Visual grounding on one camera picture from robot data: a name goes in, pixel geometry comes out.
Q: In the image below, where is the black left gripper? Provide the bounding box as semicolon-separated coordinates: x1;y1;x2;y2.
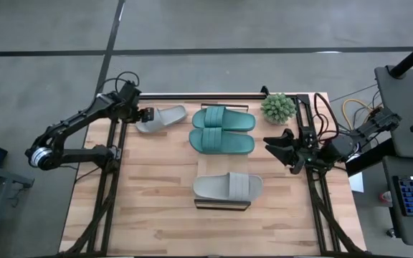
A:
117;80;156;124

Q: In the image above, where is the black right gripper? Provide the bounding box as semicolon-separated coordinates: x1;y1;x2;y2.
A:
262;128;328;176

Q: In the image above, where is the grey rubber slide sandal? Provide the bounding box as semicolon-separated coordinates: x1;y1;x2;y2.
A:
191;171;265;203
134;105;189;134

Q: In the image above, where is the green rubber slide sandal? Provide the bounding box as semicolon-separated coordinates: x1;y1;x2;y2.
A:
191;105;257;133
188;127;256;156

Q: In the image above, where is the black-framed wooden shelf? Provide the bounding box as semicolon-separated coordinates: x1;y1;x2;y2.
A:
193;102;252;212

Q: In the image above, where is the small green potted plant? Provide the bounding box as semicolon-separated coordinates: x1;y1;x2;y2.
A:
260;92;298;126

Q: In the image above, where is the white paper sheet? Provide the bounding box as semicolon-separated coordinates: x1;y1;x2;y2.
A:
348;173;366;194

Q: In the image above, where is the grey desk with pole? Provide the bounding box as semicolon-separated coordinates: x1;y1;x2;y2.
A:
374;65;413;161

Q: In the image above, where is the grey keyboard desk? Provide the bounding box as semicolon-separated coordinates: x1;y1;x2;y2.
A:
381;156;413;249

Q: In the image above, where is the black monitor pole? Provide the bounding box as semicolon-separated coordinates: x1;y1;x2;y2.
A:
388;33;413;80

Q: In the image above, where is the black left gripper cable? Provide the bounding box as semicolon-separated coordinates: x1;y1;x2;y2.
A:
100;70;141;95

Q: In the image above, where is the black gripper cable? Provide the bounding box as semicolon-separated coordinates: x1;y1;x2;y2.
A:
311;92;341;143
100;70;141;95

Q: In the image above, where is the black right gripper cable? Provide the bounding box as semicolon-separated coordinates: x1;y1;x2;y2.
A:
311;92;341;143

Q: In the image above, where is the yellow cable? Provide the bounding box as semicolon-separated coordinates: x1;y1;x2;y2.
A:
341;97;386;132

